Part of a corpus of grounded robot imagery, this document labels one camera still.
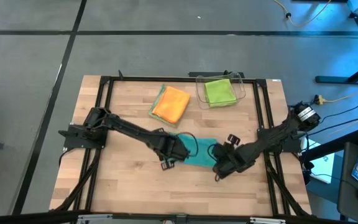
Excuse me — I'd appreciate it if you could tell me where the black flat base bar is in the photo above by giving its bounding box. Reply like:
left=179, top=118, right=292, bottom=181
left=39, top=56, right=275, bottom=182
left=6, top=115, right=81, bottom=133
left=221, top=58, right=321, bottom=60
left=188, top=70, right=246, bottom=79

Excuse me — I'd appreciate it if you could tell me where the yellow floor cable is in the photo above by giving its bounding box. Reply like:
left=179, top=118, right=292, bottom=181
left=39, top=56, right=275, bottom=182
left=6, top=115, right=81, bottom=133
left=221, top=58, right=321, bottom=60
left=273, top=0, right=332, bottom=27

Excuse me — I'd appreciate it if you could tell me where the lime green microfiber towel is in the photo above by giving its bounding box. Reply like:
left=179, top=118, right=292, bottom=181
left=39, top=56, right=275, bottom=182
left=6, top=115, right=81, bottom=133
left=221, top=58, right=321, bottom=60
left=204, top=78, right=237, bottom=108

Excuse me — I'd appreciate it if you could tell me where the black aluminium table frame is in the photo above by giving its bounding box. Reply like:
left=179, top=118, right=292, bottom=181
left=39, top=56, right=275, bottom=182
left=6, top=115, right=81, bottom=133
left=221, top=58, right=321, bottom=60
left=50, top=70, right=313, bottom=218

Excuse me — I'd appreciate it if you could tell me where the clear plastic bin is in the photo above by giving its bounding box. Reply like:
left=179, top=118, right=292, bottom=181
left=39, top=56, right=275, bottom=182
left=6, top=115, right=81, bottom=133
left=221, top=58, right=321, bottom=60
left=195, top=72, right=247, bottom=110

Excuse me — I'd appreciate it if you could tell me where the orange microfiber towel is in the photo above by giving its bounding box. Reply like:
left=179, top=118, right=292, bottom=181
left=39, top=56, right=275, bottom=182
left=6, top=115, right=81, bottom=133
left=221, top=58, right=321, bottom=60
left=152, top=86, right=191, bottom=124

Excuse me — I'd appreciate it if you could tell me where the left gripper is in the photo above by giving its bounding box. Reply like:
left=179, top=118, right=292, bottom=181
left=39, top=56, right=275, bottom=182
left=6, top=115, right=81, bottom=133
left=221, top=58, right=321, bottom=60
left=154, top=133, right=190, bottom=172

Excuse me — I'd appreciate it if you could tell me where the black desk leg frame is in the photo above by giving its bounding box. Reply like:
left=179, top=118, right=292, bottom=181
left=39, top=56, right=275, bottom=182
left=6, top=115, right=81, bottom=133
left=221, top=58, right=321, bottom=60
left=314, top=57, right=358, bottom=85

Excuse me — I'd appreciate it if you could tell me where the pale green microfiber towel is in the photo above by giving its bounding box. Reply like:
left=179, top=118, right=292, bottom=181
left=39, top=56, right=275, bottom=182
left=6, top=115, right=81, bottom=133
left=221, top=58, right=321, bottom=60
left=148, top=83, right=180, bottom=128

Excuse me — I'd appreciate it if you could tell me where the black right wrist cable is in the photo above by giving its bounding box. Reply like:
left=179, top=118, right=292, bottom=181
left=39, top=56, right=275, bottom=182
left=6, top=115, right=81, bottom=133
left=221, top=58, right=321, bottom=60
left=206, top=142, right=222, bottom=162

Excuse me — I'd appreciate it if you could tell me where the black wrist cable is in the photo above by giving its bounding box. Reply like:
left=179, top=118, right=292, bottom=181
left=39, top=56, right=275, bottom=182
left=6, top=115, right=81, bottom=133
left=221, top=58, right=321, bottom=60
left=178, top=132, right=200, bottom=158
left=206, top=142, right=222, bottom=162

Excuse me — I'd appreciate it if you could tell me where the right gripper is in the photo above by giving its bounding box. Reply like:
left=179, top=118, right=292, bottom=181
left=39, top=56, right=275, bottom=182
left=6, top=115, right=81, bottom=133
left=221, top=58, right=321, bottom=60
left=212, top=134, right=258, bottom=182

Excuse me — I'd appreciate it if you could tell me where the black crossbeam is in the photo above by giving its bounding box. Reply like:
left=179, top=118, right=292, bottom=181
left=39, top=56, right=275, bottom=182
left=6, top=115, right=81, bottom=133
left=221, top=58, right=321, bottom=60
left=0, top=210, right=358, bottom=224

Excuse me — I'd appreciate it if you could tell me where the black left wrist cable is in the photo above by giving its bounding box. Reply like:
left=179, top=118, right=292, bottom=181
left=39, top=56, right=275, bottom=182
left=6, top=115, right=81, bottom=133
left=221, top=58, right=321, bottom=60
left=178, top=132, right=200, bottom=158

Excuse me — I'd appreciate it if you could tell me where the dark grey desk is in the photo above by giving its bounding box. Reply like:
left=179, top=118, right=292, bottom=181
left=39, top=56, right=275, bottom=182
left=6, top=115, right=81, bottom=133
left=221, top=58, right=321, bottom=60
left=336, top=142, right=358, bottom=222

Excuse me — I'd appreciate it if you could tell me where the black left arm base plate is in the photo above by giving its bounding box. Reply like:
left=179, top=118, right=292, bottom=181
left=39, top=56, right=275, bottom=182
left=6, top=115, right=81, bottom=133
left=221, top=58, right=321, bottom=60
left=58, top=123, right=109, bottom=149

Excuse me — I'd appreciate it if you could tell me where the silver metal bracket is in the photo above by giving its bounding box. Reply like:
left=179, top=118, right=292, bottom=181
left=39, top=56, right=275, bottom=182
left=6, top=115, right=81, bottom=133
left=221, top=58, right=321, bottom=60
left=77, top=213, right=114, bottom=224
left=249, top=217, right=287, bottom=224

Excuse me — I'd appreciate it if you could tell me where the teal microfiber towel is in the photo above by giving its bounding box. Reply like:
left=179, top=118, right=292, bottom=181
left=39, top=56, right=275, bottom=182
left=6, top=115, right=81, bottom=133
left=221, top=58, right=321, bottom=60
left=169, top=133, right=219, bottom=169

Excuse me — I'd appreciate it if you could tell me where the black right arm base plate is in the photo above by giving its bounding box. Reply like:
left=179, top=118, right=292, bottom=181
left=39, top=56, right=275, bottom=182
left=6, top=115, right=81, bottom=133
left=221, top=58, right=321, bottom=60
left=257, top=128, right=303, bottom=153

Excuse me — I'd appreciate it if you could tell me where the yellow power plug cord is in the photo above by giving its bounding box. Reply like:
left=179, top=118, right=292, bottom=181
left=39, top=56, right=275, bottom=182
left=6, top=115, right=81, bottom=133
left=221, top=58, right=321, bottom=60
left=314, top=91, right=358, bottom=106

